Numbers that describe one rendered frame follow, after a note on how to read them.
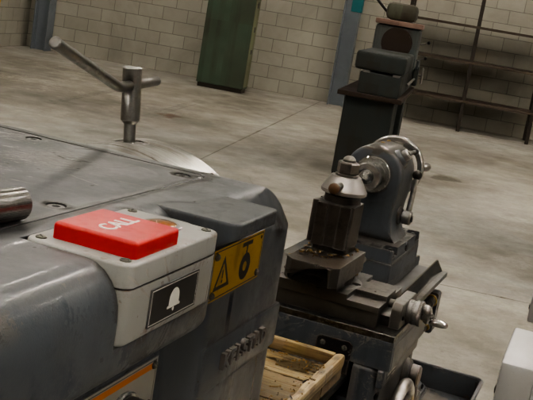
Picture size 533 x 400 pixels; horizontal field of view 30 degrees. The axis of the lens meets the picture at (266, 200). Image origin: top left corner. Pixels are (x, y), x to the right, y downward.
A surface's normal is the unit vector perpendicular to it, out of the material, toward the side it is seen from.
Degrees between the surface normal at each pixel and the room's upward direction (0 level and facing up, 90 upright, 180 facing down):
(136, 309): 90
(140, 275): 90
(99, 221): 0
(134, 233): 0
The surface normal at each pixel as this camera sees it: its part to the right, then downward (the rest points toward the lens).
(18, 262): 0.17, -0.97
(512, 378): -0.33, 0.14
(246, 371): 0.92, 0.22
